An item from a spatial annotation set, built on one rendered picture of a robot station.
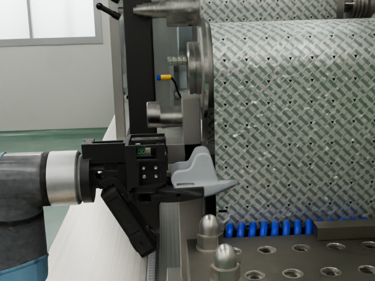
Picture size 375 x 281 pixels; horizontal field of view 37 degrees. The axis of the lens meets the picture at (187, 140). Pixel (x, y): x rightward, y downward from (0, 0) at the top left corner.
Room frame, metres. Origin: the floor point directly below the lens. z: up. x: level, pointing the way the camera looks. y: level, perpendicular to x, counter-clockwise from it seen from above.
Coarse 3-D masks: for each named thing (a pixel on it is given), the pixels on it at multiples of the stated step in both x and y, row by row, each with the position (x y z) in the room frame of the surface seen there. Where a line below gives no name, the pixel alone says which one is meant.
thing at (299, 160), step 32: (224, 128) 0.74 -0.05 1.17; (256, 128) 0.74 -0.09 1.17; (288, 128) 0.74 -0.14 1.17; (320, 128) 0.74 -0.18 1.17; (352, 128) 0.75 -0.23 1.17; (224, 160) 0.74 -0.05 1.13; (256, 160) 0.74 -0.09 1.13; (288, 160) 0.74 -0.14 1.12; (320, 160) 0.74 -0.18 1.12; (352, 160) 0.75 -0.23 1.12; (224, 192) 0.74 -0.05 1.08; (256, 192) 0.74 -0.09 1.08; (288, 192) 0.74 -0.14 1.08; (320, 192) 0.74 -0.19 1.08; (352, 192) 0.75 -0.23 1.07; (224, 224) 0.74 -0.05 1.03
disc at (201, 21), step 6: (204, 18) 0.78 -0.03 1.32; (204, 24) 0.76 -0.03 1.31; (204, 30) 0.75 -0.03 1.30; (204, 36) 0.74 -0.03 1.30; (204, 42) 0.74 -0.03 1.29; (204, 48) 0.74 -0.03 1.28; (204, 54) 0.73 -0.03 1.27; (204, 60) 0.73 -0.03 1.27; (204, 66) 0.73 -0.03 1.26; (204, 72) 0.73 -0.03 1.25; (204, 78) 0.73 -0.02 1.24; (204, 84) 0.74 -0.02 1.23; (204, 90) 0.74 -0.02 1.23; (204, 96) 0.74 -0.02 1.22; (204, 102) 0.74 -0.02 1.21; (204, 108) 0.75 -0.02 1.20; (204, 114) 0.76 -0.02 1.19
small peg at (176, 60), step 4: (168, 56) 0.78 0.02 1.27; (172, 56) 0.78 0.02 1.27; (176, 56) 0.78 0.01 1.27; (180, 56) 0.78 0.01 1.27; (184, 56) 0.78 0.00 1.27; (168, 60) 0.78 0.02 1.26; (172, 60) 0.78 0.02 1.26; (176, 60) 0.78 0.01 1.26; (180, 60) 0.78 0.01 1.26; (184, 60) 0.78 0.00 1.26; (168, 64) 0.78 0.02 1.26; (172, 64) 0.78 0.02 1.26; (176, 64) 0.78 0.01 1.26; (180, 64) 0.78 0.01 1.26; (184, 64) 0.78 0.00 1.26
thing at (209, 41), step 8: (200, 32) 0.78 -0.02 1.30; (208, 32) 0.78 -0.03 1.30; (200, 40) 0.77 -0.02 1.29; (208, 40) 0.76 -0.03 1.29; (200, 48) 0.77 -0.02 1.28; (208, 48) 0.75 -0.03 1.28; (208, 56) 0.75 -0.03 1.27; (208, 64) 0.75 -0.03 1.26; (200, 96) 0.80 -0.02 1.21; (200, 104) 0.80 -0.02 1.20; (208, 104) 0.77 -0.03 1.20
